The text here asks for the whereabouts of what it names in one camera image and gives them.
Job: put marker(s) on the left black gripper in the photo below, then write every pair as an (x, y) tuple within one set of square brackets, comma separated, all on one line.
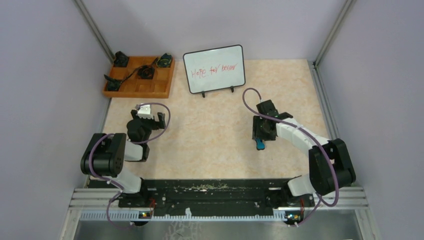
[(157, 125)]

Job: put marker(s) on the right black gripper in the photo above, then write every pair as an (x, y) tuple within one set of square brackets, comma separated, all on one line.
[(256, 133)]

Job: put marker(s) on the blue whiteboard eraser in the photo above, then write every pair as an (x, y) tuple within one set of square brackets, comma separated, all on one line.
[(259, 144)]

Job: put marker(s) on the white whiteboard with black frame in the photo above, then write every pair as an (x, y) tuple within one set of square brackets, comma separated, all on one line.
[(215, 68)]

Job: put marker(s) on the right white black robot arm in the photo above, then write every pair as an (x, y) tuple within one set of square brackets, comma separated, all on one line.
[(329, 163)]

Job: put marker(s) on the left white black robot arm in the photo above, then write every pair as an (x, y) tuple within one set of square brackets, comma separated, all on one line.
[(106, 154)]

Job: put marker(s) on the orange wooden compartment tray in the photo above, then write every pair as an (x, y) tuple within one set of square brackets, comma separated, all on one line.
[(134, 87)]

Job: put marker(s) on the rolled dark tie centre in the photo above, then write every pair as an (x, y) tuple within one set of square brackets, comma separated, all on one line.
[(146, 72)]

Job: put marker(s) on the rolled dark tie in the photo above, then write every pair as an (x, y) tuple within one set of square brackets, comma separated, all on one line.
[(112, 84), (121, 60), (146, 72)]

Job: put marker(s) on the rolled dark tie front left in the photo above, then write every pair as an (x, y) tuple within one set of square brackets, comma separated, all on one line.
[(112, 84)]

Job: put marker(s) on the rolled floral tie back right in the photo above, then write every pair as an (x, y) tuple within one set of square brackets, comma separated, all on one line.
[(164, 61)]

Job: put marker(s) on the rolled dark tie back left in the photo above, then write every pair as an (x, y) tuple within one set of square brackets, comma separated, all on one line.
[(121, 60)]

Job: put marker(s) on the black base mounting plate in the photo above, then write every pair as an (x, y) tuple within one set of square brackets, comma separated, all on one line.
[(218, 209)]

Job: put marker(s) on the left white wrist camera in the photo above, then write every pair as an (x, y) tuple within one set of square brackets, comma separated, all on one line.
[(144, 111)]

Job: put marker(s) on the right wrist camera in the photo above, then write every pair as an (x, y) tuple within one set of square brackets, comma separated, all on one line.
[(267, 108)]

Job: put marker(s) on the aluminium frame rail front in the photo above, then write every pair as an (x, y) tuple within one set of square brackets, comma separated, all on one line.
[(349, 198)]

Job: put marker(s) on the white slotted cable duct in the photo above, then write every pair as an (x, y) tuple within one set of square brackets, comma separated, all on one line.
[(136, 216)]

